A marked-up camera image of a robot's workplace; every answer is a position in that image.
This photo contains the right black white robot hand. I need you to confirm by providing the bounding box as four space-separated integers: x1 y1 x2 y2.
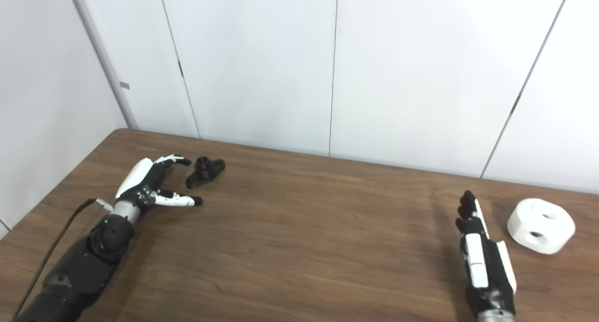
455 190 518 319

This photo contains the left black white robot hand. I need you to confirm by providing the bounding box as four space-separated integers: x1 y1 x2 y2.
115 154 204 210

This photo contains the round white plastic piece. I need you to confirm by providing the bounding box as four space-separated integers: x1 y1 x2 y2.
507 198 576 255

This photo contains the black plastic holder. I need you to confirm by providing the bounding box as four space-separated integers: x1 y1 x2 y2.
185 156 226 190

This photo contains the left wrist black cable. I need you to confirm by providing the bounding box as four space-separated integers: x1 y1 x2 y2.
10 198 114 321

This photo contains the grey wall corner post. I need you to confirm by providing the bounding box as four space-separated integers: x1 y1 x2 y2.
67 0 139 130

